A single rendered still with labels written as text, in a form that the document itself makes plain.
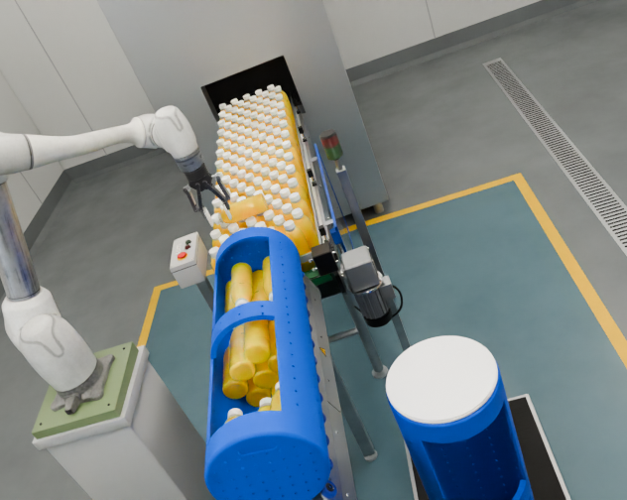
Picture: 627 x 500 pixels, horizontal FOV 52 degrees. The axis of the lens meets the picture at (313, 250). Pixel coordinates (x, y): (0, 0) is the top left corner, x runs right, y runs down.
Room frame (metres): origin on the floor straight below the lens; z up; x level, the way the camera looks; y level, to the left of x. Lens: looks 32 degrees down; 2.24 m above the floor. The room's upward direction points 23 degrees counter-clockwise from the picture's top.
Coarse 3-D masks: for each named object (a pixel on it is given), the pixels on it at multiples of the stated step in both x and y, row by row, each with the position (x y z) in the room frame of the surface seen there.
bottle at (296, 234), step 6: (294, 228) 2.00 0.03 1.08; (288, 234) 1.99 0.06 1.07; (294, 234) 1.99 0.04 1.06; (300, 234) 1.99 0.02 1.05; (294, 240) 1.98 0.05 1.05; (300, 240) 1.98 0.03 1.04; (306, 240) 2.00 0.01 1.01; (300, 246) 1.98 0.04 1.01; (306, 246) 1.99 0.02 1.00; (300, 252) 1.98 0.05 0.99; (306, 252) 1.98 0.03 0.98; (306, 264) 1.98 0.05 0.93; (312, 264) 1.98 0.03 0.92; (306, 270) 1.98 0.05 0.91
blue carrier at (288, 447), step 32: (224, 256) 1.87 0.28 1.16; (256, 256) 1.85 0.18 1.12; (288, 256) 1.72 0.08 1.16; (224, 288) 1.84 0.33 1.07; (288, 288) 1.54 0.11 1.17; (224, 320) 1.44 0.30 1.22; (288, 320) 1.38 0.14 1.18; (288, 352) 1.25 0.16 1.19; (288, 384) 1.14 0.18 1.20; (224, 416) 1.28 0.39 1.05; (256, 416) 1.05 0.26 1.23; (288, 416) 1.04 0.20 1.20; (320, 416) 1.10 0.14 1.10; (224, 448) 1.01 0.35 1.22; (256, 448) 1.00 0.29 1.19; (288, 448) 0.99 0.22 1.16; (320, 448) 0.99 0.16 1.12; (224, 480) 1.01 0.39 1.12; (256, 480) 1.00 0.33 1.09; (288, 480) 0.99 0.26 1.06; (320, 480) 0.99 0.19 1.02
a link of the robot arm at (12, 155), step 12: (0, 132) 1.83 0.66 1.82; (0, 144) 1.76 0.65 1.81; (12, 144) 1.77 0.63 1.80; (24, 144) 1.79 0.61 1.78; (0, 156) 1.74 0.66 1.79; (12, 156) 1.76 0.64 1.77; (24, 156) 1.77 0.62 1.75; (0, 168) 1.74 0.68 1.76; (12, 168) 1.76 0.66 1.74; (24, 168) 1.78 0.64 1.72
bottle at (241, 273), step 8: (240, 264) 1.80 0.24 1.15; (232, 272) 1.79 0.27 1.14; (240, 272) 1.76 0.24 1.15; (248, 272) 1.76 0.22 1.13; (232, 280) 1.74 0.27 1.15; (240, 280) 1.72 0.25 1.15; (248, 280) 1.72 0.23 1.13; (232, 288) 1.70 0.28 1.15; (240, 288) 1.67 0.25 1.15; (248, 288) 1.68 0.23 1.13; (232, 296) 1.67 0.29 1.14; (240, 296) 1.65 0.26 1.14; (248, 296) 1.65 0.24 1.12
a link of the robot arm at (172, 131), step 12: (168, 108) 2.03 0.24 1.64; (156, 120) 2.02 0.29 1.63; (168, 120) 1.99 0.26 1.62; (180, 120) 2.01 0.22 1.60; (156, 132) 2.04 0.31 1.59; (168, 132) 1.99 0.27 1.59; (180, 132) 1.99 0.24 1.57; (192, 132) 2.03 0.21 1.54; (156, 144) 2.08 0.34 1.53; (168, 144) 2.00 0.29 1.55; (180, 144) 1.99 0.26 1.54; (192, 144) 2.01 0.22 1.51; (180, 156) 2.00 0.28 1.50
